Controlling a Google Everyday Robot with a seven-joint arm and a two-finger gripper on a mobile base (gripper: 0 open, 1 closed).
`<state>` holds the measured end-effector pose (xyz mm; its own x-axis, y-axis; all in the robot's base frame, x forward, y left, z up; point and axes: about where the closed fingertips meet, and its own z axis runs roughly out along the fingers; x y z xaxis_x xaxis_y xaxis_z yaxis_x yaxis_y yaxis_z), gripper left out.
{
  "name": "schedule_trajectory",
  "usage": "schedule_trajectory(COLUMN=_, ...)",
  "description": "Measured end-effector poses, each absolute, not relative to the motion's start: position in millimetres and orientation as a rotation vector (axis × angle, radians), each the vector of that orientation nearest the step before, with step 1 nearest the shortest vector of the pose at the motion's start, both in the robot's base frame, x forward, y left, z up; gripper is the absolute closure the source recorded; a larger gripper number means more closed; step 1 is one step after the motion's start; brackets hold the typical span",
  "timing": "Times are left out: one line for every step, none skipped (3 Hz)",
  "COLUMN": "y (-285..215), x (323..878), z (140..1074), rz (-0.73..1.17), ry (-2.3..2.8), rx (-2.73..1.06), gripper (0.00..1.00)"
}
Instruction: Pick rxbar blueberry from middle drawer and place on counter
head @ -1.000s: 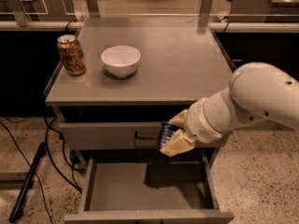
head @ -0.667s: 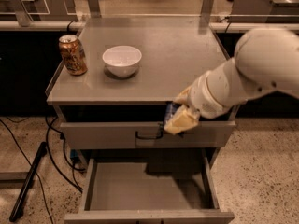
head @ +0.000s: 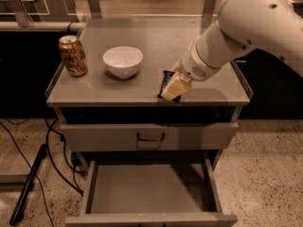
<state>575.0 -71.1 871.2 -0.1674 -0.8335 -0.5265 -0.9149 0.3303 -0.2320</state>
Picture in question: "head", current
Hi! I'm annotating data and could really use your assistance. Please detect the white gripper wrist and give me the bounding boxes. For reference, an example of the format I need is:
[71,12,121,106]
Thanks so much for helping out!
[162,41,222,100]

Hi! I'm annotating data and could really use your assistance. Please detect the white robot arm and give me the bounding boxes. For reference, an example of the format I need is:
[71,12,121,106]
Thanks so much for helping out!
[159,0,303,101]

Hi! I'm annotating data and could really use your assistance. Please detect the closed top drawer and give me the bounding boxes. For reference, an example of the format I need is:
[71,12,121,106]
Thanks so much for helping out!
[61,123,238,151]

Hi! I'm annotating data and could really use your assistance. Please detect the grey drawer cabinet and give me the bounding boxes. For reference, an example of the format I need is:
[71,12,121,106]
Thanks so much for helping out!
[44,15,255,227]

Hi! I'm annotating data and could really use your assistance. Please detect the open middle drawer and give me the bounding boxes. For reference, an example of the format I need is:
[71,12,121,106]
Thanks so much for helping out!
[65,150,237,227]

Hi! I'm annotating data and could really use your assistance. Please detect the white ceramic bowl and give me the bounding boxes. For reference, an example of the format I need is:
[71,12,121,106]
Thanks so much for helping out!
[103,46,143,79]

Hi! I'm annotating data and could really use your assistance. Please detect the orange soda can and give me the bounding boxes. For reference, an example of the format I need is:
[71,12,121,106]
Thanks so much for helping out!
[59,35,88,77]

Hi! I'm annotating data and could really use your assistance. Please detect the black bar on floor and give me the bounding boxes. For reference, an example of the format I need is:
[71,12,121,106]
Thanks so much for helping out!
[9,144,46,226]

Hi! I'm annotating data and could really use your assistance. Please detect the black drawer handle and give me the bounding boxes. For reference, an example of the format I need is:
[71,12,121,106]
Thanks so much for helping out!
[136,132,166,142]

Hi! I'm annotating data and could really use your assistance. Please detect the white horizontal rail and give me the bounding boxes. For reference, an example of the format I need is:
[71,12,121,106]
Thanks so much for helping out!
[0,22,86,32]

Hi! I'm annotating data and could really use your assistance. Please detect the black cable near cabinet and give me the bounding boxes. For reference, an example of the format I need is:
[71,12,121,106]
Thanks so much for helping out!
[45,118,88,197]

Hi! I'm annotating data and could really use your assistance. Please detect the black floor cable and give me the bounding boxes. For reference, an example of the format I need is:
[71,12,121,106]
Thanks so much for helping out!
[0,120,56,227]

